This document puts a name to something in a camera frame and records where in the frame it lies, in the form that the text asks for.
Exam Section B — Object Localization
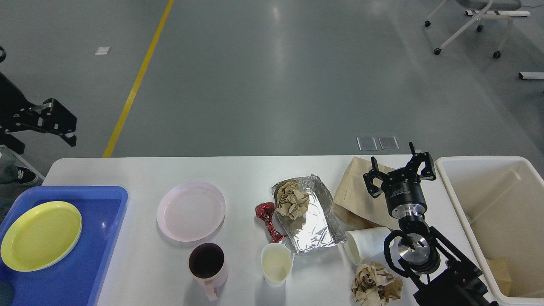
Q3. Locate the cream cup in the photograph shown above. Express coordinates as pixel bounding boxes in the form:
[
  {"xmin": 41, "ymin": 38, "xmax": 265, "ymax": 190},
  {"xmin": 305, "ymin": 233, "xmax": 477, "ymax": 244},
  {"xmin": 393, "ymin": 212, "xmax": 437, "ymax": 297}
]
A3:
[{"xmin": 261, "ymin": 243, "xmax": 294, "ymax": 287}]

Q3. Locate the pink mug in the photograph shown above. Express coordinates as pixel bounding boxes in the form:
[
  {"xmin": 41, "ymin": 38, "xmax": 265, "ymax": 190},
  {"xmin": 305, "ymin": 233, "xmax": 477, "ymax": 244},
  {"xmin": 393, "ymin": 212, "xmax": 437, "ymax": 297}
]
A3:
[{"xmin": 188, "ymin": 242, "xmax": 229, "ymax": 301}]

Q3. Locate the yellow plate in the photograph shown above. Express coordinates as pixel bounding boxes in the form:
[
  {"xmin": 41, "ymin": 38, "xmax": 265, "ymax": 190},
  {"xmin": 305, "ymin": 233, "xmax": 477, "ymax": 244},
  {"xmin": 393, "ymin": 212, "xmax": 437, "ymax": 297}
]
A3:
[{"xmin": 1, "ymin": 201, "xmax": 83, "ymax": 272}]

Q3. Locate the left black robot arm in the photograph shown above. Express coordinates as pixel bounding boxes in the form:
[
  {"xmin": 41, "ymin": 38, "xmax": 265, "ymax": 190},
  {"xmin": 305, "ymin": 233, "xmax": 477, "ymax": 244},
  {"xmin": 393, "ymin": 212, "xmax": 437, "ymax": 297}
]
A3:
[{"xmin": 0, "ymin": 74, "xmax": 77, "ymax": 154}]

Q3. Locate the grey-green mug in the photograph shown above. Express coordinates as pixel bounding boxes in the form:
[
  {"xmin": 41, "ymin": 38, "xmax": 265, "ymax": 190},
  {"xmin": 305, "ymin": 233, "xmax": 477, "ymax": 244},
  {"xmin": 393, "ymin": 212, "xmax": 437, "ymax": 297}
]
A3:
[{"xmin": 0, "ymin": 281, "xmax": 15, "ymax": 306}]

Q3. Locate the brown paper in bin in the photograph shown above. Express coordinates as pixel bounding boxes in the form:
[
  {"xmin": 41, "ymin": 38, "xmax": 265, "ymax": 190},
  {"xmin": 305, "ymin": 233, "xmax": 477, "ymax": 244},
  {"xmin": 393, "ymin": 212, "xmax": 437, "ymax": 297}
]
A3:
[{"xmin": 486, "ymin": 257, "xmax": 512, "ymax": 296}]

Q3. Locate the person's shoe and leg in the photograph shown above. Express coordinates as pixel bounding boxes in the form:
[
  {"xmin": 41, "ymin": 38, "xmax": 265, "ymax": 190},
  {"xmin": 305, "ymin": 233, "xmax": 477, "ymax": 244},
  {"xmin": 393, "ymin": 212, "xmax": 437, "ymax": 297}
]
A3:
[{"xmin": 0, "ymin": 147, "xmax": 39, "ymax": 186}]

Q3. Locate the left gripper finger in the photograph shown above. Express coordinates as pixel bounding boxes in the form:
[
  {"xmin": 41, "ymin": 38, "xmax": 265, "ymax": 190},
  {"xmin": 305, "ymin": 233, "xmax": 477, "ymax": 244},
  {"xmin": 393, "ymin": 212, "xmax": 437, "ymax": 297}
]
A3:
[{"xmin": 8, "ymin": 98, "xmax": 77, "ymax": 147}]

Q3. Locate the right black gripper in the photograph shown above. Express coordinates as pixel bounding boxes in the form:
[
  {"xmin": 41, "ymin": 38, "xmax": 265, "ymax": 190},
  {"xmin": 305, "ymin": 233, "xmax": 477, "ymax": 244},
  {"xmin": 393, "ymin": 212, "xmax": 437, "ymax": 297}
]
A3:
[{"xmin": 363, "ymin": 142, "xmax": 436, "ymax": 219}]

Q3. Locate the pink plate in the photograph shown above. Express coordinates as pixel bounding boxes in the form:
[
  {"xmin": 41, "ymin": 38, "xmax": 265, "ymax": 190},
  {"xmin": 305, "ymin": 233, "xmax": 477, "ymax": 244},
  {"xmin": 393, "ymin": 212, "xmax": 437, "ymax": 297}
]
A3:
[{"xmin": 156, "ymin": 181, "xmax": 226, "ymax": 242}]

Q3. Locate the red foil wrapper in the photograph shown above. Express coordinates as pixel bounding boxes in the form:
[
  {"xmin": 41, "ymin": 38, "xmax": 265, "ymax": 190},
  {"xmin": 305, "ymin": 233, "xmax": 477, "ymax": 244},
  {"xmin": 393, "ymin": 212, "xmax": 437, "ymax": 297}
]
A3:
[{"xmin": 255, "ymin": 202, "xmax": 286, "ymax": 243}]

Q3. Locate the right floor socket plate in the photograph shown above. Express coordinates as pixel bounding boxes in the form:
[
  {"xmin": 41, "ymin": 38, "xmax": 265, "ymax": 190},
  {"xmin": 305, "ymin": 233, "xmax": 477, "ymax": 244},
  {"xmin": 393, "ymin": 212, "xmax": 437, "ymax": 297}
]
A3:
[{"xmin": 378, "ymin": 136, "xmax": 400, "ymax": 150}]

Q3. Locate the white office chair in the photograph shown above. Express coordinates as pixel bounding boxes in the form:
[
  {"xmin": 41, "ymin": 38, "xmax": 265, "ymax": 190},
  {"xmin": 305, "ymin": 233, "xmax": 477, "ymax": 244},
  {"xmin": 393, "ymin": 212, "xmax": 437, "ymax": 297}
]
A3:
[{"xmin": 433, "ymin": 0, "xmax": 522, "ymax": 59}]

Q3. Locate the white plastic bin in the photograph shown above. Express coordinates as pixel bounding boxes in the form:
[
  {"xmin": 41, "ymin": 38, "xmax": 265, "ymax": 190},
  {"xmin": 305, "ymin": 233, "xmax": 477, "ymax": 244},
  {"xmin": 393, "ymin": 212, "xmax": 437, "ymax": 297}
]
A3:
[{"xmin": 435, "ymin": 156, "xmax": 544, "ymax": 306}]

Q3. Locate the brown paper bag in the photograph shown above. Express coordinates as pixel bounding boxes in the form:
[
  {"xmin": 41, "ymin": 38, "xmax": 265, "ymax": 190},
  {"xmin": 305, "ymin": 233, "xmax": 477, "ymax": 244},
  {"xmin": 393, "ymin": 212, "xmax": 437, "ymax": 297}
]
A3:
[{"xmin": 332, "ymin": 157, "xmax": 424, "ymax": 232}]

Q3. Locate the crumpled brown paper ball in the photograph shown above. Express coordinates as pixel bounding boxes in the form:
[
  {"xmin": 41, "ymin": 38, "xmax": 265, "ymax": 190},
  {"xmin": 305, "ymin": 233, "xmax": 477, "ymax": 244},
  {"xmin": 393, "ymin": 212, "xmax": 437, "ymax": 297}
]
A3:
[{"xmin": 351, "ymin": 261, "xmax": 403, "ymax": 306}]

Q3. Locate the white floor bar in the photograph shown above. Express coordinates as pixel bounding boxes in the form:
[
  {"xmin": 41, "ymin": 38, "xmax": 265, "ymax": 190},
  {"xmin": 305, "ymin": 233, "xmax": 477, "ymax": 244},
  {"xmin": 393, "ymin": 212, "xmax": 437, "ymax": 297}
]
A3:
[{"xmin": 518, "ymin": 72, "xmax": 544, "ymax": 81}]

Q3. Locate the aluminium foil tray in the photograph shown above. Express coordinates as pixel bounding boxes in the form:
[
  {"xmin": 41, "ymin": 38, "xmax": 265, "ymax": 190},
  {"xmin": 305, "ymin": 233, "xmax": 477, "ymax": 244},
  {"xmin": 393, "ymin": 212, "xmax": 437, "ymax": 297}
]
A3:
[{"xmin": 272, "ymin": 175, "xmax": 346, "ymax": 254}]

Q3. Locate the white paper cup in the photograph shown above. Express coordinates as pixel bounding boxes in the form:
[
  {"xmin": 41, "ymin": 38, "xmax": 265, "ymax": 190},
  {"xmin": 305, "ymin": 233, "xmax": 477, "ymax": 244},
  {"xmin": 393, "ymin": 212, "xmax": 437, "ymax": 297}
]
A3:
[{"xmin": 344, "ymin": 227, "xmax": 392, "ymax": 265}]

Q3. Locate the left floor socket plate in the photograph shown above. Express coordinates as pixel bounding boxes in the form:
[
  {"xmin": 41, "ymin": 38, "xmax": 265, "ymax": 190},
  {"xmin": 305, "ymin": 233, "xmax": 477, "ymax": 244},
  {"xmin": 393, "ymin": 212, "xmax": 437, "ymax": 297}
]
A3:
[{"xmin": 356, "ymin": 137, "xmax": 378, "ymax": 151}]

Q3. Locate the blue plastic tray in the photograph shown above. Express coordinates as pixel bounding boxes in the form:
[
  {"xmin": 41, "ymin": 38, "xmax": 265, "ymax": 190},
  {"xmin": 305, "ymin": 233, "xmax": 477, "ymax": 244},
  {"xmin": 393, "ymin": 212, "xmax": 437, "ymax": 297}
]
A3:
[{"xmin": 1, "ymin": 186, "xmax": 128, "ymax": 306}]

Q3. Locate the white bar behind chair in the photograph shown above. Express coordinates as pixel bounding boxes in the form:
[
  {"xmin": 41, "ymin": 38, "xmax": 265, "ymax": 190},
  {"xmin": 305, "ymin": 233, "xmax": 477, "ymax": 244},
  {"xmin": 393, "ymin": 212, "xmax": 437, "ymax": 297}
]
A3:
[{"xmin": 465, "ymin": 10, "xmax": 532, "ymax": 17}]

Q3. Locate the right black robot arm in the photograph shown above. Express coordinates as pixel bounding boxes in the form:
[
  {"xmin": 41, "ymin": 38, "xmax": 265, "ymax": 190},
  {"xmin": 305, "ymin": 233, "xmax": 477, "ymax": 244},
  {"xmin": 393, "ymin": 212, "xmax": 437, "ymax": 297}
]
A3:
[{"xmin": 363, "ymin": 142, "xmax": 498, "ymax": 306}]

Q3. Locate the crumpled brown paper in foil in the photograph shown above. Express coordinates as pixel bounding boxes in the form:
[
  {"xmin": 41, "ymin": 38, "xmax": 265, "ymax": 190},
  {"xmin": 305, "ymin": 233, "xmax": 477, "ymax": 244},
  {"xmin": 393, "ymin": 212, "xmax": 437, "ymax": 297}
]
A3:
[{"xmin": 275, "ymin": 180, "xmax": 309, "ymax": 220}]

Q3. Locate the floor socket plate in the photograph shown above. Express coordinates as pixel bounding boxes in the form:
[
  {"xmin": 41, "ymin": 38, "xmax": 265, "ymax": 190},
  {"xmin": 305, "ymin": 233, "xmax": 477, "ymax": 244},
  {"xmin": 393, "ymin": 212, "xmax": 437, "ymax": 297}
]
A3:
[
  {"xmin": 378, "ymin": 136, "xmax": 400, "ymax": 150},
  {"xmin": 356, "ymin": 137, "xmax": 378, "ymax": 151}
]

